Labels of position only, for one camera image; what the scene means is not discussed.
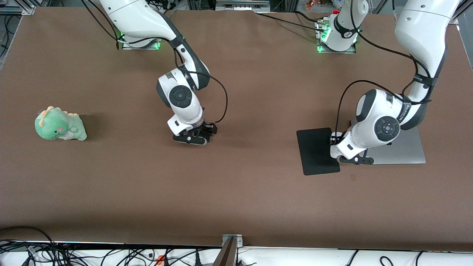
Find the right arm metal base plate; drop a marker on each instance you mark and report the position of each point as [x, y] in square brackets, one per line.
[127, 47]

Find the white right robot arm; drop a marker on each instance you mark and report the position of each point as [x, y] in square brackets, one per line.
[136, 18]

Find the metal table edge bracket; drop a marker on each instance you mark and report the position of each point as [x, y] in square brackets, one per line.
[225, 238]

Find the green dinosaur plush toy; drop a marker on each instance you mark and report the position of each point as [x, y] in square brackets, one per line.
[55, 125]

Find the grey power box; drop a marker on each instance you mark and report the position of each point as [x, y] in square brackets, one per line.
[242, 5]

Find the aluminium frame corner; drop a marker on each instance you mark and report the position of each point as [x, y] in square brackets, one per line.
[26, 9]

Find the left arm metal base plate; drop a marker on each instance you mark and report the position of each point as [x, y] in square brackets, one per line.
[351, 51]

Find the dark metal beam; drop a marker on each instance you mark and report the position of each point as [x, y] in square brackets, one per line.
[226, 255]

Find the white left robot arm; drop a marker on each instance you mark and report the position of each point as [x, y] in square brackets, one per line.
[421, 29]

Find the orange plug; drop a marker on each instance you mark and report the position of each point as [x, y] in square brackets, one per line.
[160, 259]

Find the silver laptop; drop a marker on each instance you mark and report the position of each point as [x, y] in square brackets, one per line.
[410, 151]

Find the black mouse pad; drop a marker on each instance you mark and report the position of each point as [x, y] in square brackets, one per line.
[314, 155]

